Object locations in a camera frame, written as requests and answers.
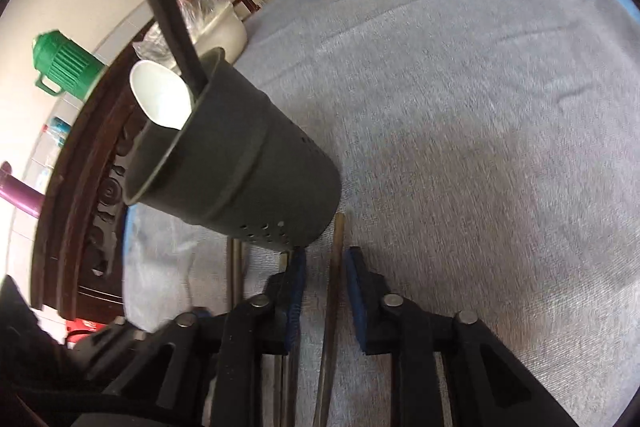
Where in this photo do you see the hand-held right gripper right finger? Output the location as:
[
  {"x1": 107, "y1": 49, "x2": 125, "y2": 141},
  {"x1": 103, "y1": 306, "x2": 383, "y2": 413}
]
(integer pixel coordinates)
[{"x1": 345, "y1": 246, "x2": 581, "y2": 427}]

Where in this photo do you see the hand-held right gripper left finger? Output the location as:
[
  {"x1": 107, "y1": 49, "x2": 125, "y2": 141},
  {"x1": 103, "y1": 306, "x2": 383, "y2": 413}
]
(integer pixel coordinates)
[{"x1": 102, "y1": 248, "x2": 307, "y2": 427}]

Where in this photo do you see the dark green utensil holder cup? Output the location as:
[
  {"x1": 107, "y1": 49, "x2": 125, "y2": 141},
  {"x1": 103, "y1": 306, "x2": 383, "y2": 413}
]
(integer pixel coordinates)
[{"x1": 122, "y1": 47, "x2": 343, "y2": 254}]

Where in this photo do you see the white ceramic spoon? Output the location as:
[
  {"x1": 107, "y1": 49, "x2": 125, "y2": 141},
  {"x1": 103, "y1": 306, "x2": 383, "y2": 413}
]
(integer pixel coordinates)
[{"x1": 129, "y1": 60, "x2": 193, "y2": 131}]

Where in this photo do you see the red container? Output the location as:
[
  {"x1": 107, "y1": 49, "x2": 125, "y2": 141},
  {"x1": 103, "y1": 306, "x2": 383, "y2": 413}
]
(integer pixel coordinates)
[{"x1": 65, "y1": 317, "x2": 118, "y2": 348}]

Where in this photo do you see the dark wooden sideboard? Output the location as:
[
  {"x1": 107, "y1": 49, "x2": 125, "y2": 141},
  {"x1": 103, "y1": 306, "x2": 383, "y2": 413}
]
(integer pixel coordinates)
[{"x1": 30, "y1": 19, "x2": 166, "y2": 323}]

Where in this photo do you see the purple water bottle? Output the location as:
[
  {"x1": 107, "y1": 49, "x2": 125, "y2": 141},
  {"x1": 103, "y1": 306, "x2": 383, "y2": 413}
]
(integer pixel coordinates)
[{"x1": 0, "y1": 161, "x2": 43, "y2": 217}]

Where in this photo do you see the clear plastic bag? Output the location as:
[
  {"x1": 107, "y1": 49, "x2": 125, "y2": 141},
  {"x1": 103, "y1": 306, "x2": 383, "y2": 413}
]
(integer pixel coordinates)
[{"x1": 132, "y1": 0, "x2": 223, "y2": 70}]

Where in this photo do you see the green thermos jug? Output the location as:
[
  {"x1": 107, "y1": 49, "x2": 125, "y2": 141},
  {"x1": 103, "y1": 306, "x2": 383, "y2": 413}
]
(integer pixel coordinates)
[{"x1": 31, "y1": 29, "x2": 108, "y2": 100}]

